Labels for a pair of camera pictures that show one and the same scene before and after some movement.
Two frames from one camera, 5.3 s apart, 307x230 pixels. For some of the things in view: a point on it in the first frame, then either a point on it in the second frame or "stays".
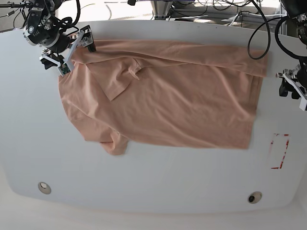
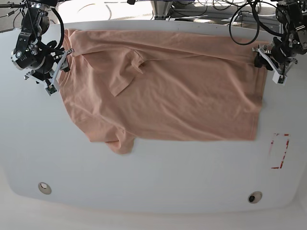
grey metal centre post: x=160 y=8 stays
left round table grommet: x=44 y=188 stays
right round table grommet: x=254 y=197 stays
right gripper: x=299 y=75 -> x=276 y=58
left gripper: x=68 y=46 -> x=52 y=76
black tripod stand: x=24 y=8 stays
